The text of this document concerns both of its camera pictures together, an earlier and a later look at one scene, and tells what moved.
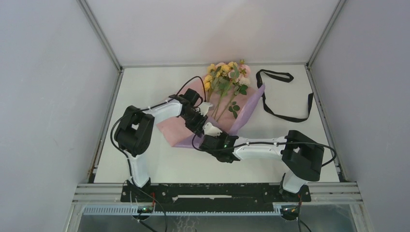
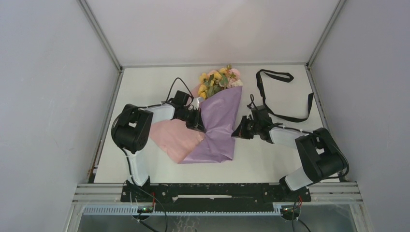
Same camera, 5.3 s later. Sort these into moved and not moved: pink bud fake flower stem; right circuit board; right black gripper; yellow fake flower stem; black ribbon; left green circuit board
Moved: right black gripper; pink bud fake flower stem; yellow fake flower stem
Not moved: left green circuit board; black ribbon; right circuit board
